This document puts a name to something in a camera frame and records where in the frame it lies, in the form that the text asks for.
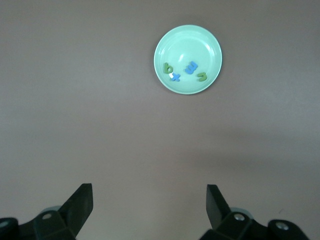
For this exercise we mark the green letter q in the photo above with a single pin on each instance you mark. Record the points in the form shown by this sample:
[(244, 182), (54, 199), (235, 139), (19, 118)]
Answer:
[(167, 68)]

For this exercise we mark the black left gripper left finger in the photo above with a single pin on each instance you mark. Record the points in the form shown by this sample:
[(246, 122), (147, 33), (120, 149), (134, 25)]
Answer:
[(75, 212)]

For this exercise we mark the green letter u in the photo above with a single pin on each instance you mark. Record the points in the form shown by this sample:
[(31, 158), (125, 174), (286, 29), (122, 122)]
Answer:
[(203, 77)]

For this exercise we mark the brown table cover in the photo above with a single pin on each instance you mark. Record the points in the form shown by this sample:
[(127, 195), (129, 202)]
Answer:
[(75, 112)]

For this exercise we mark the green plate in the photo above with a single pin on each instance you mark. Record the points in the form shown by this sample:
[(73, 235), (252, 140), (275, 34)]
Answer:
[(187, 42)]

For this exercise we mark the blue letter m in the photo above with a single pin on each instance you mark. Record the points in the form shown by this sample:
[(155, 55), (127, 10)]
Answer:
[(192, 68)]

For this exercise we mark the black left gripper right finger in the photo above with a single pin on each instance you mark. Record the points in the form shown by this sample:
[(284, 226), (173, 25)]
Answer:
[(218, 212)]

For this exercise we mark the blue letter x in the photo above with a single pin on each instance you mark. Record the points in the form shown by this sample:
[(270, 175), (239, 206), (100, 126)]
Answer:
[(175, 78)]

